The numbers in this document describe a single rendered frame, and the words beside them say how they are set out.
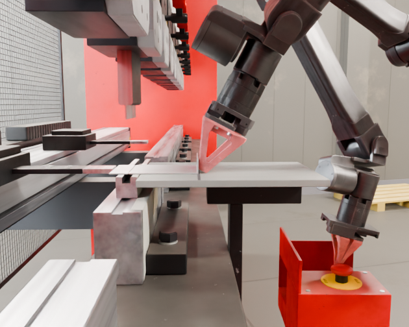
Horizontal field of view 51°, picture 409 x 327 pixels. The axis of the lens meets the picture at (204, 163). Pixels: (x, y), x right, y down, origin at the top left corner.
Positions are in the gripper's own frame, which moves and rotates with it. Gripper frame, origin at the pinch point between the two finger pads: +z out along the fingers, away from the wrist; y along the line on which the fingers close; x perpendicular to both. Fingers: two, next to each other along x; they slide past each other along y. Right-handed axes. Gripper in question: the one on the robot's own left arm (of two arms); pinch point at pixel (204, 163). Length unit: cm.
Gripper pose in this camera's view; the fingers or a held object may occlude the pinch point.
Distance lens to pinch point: 65.7
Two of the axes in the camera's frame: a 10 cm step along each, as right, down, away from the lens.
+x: 8.9, 4.5, 0.8
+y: 0.2, 1.4, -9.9
